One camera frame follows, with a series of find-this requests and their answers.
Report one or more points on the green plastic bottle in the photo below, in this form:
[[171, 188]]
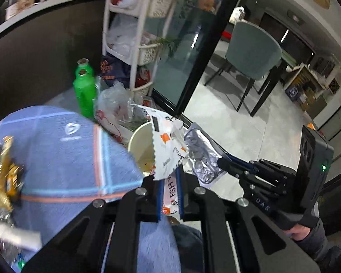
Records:
[[85, 91], [83, 64]]

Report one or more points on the white plastic storage rack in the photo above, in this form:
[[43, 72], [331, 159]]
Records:
[[129, 26]]

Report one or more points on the green potted plant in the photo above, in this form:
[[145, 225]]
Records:
[[167, 46]]

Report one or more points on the gold crumpled snack bag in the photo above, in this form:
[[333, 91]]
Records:
[[11, 175]]

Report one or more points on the white round trash bin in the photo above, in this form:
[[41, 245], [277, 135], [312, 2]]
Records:
[[142, 149]]

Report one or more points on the white tissue paper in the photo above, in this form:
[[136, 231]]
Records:
[[23, 239]]

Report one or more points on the teal dining chair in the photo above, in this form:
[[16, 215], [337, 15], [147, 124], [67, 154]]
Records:
[[251, 51]]

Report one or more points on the black sliding door frame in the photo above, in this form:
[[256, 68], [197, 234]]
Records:
[[209, 44]]

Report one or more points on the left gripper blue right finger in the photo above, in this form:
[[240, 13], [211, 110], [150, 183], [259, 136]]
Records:
[[179, 178]]

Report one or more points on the clear plastic bag on floor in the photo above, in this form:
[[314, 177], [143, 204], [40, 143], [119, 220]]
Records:
[[115, 110]]

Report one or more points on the white fish snack wrapper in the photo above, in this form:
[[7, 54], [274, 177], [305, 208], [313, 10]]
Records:
[[170, 152]]

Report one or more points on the blue patterned tablecloth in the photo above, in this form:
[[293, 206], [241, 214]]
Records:
[[69, 161]]

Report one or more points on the dark kitchen counter cabinet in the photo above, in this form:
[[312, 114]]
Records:
[[38, 56]]

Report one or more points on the person's right hand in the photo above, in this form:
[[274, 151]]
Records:
[[298, 232]]

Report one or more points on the green plastic bottle front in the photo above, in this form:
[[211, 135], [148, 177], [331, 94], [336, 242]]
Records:
[[85, 91]]

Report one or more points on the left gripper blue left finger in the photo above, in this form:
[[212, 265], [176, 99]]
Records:
[[159, 198]]

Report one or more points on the dark blue printed bag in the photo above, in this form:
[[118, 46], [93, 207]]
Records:
[[113, 69]]

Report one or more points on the silver foil wrapper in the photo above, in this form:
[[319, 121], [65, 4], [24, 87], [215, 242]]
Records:
[[204, 154]]

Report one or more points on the green plastic bottle rear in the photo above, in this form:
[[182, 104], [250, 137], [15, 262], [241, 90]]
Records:
[[83, 64]]

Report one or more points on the green bottle cap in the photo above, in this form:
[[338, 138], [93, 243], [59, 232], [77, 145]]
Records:
[[21, 264]]

